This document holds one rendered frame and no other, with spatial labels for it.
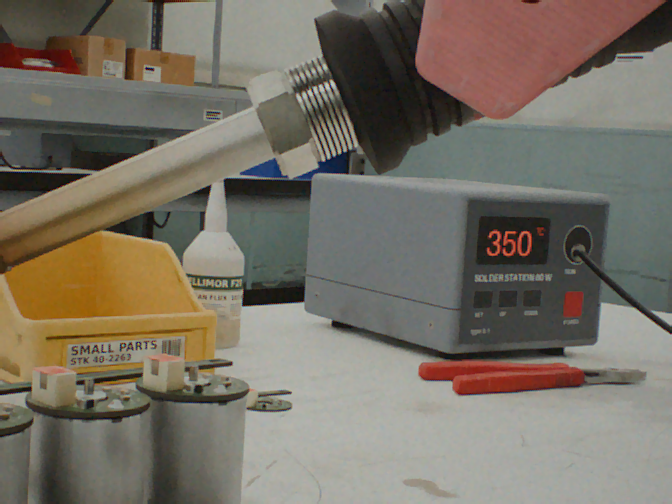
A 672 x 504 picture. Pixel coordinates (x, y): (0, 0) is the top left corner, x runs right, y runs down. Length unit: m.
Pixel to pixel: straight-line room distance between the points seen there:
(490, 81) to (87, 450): 0.12
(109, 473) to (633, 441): 0.32
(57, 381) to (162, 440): 0.03
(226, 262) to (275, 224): 5.57
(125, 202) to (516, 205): 0.52
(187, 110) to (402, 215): 2.44
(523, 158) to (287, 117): 5.74
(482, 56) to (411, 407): 0.40
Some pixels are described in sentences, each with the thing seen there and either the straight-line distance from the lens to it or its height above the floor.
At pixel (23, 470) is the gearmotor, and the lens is 0.24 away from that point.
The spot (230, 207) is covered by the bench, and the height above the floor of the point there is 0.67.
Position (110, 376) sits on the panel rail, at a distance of 0.28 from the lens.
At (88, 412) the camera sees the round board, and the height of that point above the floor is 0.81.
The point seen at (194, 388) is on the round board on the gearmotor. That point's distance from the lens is 0.26.
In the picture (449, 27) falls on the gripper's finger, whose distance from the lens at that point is 0.17.
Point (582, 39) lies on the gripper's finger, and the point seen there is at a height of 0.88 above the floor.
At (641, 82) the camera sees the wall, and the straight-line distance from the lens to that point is 5.60.
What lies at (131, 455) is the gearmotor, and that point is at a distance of 0.25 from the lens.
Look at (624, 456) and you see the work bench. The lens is 0.51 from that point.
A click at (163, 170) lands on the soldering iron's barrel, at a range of 0.18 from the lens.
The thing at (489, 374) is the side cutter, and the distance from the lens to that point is 0.60.
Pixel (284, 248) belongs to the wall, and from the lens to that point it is 6.30.
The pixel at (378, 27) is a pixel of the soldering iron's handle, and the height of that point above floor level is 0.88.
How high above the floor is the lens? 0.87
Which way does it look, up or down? 6 degrees down
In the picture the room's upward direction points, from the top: 4 degrees clockwise
